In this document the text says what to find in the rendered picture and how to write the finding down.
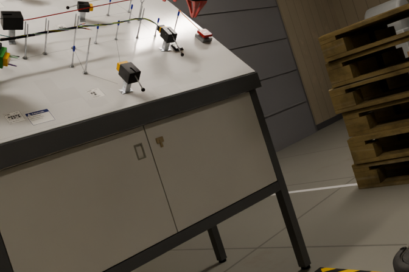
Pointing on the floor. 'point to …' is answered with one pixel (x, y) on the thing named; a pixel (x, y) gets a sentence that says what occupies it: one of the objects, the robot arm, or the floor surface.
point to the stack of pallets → (372, 95)
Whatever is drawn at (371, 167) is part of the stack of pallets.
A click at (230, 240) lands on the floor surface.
